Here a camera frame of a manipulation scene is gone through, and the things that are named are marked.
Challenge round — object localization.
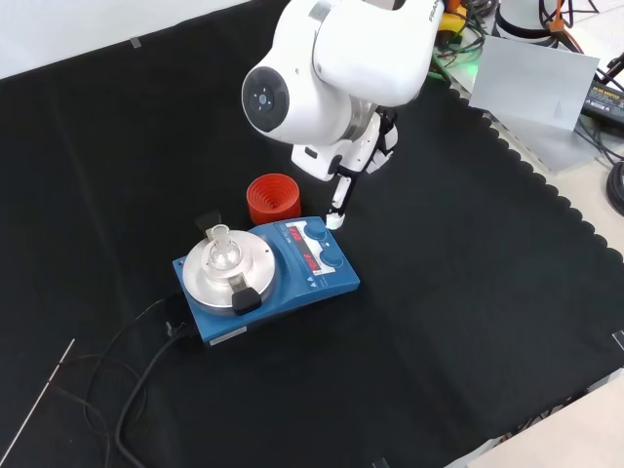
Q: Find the clear round-bottom glass flask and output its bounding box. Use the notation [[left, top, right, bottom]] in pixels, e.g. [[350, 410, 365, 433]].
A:
[[206, 224, 243, 272]]

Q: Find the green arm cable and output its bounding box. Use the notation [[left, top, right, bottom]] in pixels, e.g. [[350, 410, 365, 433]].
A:
[[428, 28, 487, 85]]

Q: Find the black power adapter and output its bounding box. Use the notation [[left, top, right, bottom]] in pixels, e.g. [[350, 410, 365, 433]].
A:
[[578, 79, 624, 124]]

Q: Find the thin glass rod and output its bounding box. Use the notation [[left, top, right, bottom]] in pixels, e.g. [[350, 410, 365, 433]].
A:
[[1, 337, 77, 457]]

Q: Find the thick black heater power cable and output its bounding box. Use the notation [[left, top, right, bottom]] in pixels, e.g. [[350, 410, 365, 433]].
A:
[[113, 316, 201, 468]]

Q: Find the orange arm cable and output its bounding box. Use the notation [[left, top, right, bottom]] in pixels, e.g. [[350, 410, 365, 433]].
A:
[[537, 0, 586, 56]]

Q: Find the coiled black cable bundle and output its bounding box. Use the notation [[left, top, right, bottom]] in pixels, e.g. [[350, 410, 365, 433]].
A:
[[605, 159, 624, 217]]

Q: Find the red ribbed round holder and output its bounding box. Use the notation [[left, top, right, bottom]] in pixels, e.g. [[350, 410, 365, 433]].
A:
[[245, 173, 303, 227]]

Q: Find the black bench cloth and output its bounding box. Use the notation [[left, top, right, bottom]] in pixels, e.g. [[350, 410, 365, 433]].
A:
[[0, 0, 624, 468]]

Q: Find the pale grey board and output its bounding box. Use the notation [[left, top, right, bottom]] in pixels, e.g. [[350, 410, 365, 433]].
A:
[[466, 34, 602, 173]]

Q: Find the heater with blue base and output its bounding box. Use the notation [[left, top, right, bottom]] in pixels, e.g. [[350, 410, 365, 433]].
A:
[[171, 210, 363, 350]]

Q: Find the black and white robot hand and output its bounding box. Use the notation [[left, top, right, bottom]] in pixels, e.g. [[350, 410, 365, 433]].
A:
[[291, 108, 402, 231]]

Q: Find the yellow stop button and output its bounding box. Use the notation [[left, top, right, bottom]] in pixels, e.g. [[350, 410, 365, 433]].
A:
[[437, 11, 470, 36]]

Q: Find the thin black probe cable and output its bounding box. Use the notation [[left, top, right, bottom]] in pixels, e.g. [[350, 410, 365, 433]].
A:
[[53, 296, 170, 468]]

